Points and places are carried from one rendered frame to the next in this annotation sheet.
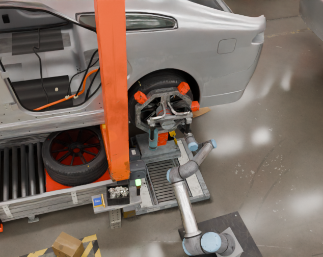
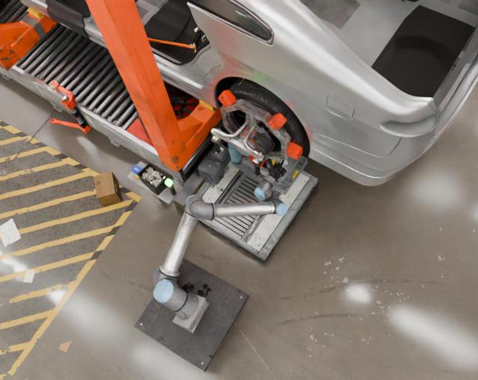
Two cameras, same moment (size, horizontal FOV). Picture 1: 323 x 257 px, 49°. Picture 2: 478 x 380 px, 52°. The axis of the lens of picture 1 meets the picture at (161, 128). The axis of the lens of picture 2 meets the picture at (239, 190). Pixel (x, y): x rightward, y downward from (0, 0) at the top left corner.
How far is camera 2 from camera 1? 2.20 m
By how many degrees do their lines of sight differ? 38
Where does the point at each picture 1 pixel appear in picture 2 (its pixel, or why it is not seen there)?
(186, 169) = (196, 209)
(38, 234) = (107, 158)
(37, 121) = not seen: hidden behind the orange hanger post
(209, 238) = (163, 286)
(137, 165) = (209, 167)
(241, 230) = (227, 314)
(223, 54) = (337, 115)
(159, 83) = (252, 96)
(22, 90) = (172, 9)
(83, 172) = not seen: hidden behind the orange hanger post
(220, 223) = (219, 288)
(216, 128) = (372, 198)
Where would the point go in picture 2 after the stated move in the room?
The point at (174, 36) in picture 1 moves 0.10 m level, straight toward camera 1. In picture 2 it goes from (266, 53) to (252, 62)
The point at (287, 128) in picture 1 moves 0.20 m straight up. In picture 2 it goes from (465, 276) to (474, 268)
